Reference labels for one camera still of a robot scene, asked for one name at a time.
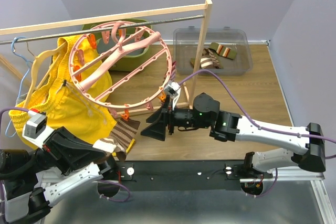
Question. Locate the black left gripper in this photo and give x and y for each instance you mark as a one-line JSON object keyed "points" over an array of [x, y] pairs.
{"points": [[69, 152]]}

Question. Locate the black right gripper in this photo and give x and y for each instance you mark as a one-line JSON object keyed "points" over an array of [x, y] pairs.
{"points": [[159, 120]]}

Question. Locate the brown striped sock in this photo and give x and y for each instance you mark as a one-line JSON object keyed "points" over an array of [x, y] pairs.
{"points": [[209, 60], [120, 139]]}

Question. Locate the pink round clip hanger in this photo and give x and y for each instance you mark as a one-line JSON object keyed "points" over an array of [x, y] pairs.
{"points": [[127, 38]]}

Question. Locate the green striped sock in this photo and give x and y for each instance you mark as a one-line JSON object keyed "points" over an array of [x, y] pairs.
{"points": [[192, 62], [223, 51]]}

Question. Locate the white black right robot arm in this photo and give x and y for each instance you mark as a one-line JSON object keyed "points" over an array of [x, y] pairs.
{"points": [[301, 146]]}

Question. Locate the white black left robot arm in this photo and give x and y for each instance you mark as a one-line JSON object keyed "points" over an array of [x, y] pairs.
{"points": [[34, 182]]}

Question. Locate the yellow garment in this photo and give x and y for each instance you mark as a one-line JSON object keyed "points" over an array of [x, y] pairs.
{"points": [[65, 106]]}

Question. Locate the green basket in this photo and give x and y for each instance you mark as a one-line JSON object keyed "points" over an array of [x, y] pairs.
{"points": [[132, 60]]}

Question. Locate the clear plastic bin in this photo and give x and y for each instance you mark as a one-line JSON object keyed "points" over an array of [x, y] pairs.
{"points": [[186, 43]]}

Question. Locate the wooden clothes rack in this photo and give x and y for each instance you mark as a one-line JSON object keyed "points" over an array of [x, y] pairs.
{"points": [[206, 8]]}

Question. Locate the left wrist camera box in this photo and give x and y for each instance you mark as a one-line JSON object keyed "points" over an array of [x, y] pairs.
{"points": [[36, 130]]}

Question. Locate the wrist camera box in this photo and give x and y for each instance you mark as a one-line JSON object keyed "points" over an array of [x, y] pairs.
{"points": [[173, 89], [36, 130]]}

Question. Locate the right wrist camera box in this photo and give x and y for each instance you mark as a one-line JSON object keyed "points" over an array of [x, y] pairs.
{"points": [[173, 89]]}

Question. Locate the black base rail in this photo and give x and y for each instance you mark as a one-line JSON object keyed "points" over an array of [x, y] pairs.
{"points": [[135, 176]]}

